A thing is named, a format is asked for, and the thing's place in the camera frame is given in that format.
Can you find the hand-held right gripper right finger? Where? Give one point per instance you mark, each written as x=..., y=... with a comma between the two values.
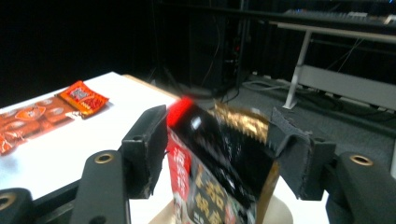
x=299, y=155

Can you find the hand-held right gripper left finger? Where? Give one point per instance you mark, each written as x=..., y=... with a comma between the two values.
x=146, y=155

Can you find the gold foil packet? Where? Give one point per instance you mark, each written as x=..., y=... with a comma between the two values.
x=246, y=121

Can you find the red and black packet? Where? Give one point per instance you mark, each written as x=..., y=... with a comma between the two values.
x=218, y=155

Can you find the large orange snack packet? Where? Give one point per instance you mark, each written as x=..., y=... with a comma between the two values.
x=37, y=118

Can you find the wooden table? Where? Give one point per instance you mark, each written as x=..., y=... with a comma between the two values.
x=149, y=85

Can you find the white desk frame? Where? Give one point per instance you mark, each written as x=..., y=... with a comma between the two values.
x=342, y=87

